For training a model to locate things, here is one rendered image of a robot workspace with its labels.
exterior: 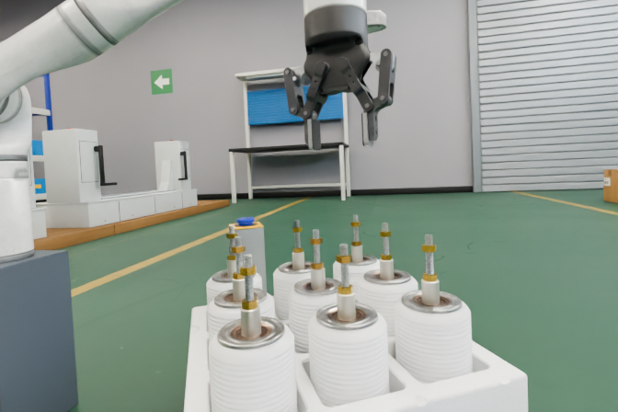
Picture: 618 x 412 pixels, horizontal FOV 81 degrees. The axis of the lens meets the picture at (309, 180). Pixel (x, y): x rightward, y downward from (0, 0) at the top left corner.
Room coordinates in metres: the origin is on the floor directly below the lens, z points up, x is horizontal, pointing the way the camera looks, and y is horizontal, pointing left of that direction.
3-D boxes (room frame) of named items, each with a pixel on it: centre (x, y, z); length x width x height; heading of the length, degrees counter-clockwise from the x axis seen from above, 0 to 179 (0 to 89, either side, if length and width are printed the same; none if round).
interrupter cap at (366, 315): (0.44, -0.04, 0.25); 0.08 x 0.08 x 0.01
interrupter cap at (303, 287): (0.55, -0.01, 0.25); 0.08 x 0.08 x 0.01
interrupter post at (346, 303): (0.44, -0.04, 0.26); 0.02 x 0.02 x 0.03
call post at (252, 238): (0.81, 0.15, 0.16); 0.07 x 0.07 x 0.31; 16
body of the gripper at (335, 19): (0.44, -0.04, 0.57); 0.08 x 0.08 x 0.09
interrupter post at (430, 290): (0.47, -0.15, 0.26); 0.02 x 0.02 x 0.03
